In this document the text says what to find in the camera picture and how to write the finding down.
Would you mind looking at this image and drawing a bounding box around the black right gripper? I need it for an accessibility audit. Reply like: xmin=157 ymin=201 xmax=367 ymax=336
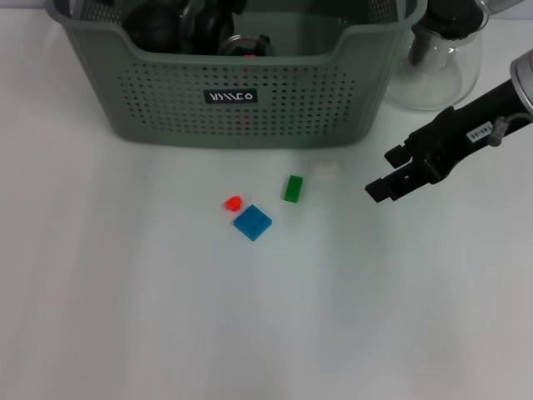
xmin=364 ymin=77 xmax=533 ymax=205

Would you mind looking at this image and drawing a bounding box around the blue square plate brick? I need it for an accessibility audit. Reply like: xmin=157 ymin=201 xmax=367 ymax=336
xmin=232 ymin=203 xmax=274 ymax=243

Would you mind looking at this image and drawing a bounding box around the glass teacup with black sleeve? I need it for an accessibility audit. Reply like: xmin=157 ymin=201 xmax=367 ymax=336
xmin=179 ymin=0 xmax=247 ymax=55
xmin=217 ymin=33 xmax=276 ymax=58

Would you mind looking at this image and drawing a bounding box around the grey-green perforated storage bin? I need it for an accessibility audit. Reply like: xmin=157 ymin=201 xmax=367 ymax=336
xmin=44 ymin=0 xmax=429 ymax=150

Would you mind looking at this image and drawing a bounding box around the white two-stud brick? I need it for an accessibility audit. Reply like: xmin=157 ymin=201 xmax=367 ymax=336
xmin=311 ymin=160 xmax=342 ymax=177

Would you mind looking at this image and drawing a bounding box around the glass carafe with black lid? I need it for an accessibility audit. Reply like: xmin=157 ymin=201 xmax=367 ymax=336
xmin=385 ymin=0 xmax=491 ymax=112

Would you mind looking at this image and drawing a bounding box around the long green brick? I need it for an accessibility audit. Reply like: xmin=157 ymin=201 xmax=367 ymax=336
xmin=283 ymin=174 xmax=305 ymax=204

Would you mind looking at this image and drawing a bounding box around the black round teapot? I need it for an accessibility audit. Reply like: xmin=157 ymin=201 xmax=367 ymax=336
xmin=123 ymin=2 xmax=184 ymax=53

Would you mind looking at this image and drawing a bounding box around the black cable with silver connector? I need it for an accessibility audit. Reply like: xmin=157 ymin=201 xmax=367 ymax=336
xmin=488 ymin=113 xmax=533 ymax=148

